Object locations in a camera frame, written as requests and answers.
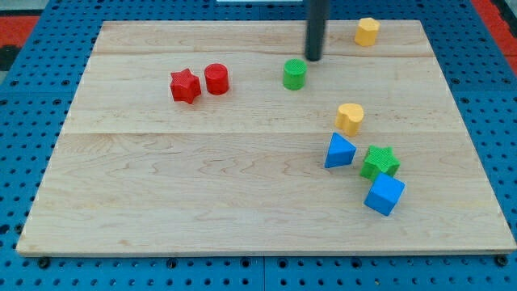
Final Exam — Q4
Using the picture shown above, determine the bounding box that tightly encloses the black cylindrical robot arm rod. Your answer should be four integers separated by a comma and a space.
305, 0, 330, 61

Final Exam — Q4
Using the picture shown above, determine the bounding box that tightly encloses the yellow heart block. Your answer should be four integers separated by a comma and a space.
334, 103, 364, 137

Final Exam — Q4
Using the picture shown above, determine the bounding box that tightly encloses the light wooden board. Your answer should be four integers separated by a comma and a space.
16, 20, 516, 257

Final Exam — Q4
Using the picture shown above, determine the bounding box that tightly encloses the blue triangle block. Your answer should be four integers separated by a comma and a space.
324, 133, 357, 168

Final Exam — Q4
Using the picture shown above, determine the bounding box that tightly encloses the red cylinder block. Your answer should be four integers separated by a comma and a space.
204, 63, 229, 95

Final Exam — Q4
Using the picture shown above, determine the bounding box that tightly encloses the green cylinder block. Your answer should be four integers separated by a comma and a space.
283, 58, 307, 91

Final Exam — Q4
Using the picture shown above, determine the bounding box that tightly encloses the red star block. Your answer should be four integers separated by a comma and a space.
170, 69, 201, 104

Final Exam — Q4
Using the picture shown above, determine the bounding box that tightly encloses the green star block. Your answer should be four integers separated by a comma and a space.
359, 145, 401, 181

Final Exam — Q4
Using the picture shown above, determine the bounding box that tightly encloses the blue cube block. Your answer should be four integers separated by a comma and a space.
364, 173, 406, 216

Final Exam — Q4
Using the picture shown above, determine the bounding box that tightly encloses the yellow hexagon block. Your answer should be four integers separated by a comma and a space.
354, 18, 380, 47

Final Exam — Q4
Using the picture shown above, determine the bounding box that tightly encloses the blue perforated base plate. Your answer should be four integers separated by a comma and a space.
1, 1, 516, 290

